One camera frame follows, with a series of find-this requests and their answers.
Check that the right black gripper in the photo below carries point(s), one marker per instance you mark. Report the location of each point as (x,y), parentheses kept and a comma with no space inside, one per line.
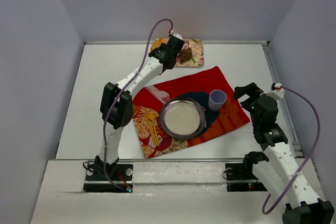
(250,96)

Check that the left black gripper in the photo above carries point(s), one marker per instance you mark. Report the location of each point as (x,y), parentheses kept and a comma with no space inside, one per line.
(174,57)

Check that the metal tongs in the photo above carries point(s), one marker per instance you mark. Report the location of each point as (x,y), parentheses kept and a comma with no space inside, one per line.
(185,45)

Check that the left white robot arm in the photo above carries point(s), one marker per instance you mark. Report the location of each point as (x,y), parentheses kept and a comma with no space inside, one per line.
(117,99)

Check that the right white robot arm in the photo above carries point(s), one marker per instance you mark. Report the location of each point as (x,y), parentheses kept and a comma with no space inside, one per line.
(275,166)

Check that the round pale bread roll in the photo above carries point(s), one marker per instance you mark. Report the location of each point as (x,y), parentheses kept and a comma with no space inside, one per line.
(157,43)

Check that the dark brown chocolate bread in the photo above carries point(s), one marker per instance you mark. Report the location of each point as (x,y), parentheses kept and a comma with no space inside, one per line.
(186,56)

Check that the floral serving tray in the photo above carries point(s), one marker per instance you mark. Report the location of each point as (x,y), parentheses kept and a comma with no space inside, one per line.
(197,59)

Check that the lilac plastic cup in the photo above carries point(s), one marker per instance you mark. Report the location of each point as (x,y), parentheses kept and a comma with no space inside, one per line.
(217,98)

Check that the yellow plastic fork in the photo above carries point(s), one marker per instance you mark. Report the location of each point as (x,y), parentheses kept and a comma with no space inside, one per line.
(148,124)

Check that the yellow plastic spoon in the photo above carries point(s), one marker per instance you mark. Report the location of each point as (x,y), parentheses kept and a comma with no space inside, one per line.
(152,118)

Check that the steel plate white centre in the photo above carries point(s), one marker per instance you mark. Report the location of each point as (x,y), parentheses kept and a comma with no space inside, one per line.
(182,118)

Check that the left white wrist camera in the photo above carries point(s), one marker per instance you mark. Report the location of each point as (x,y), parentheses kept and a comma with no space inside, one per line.
(177,36)

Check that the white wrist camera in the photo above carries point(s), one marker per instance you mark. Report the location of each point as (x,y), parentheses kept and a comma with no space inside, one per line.
(177,36)
(276,92)

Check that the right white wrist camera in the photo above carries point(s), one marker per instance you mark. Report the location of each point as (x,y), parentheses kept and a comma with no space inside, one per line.
(276,92)

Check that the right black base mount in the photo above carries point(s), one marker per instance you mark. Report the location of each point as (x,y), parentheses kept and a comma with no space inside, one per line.
(239,181)

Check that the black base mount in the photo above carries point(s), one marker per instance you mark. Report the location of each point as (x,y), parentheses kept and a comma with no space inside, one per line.
(96,181)
(239,181)

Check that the aluminium front rail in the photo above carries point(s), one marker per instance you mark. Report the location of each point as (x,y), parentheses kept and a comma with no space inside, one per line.
(239,159)

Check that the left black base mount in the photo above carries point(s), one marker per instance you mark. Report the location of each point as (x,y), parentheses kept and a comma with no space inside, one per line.
(96,181)

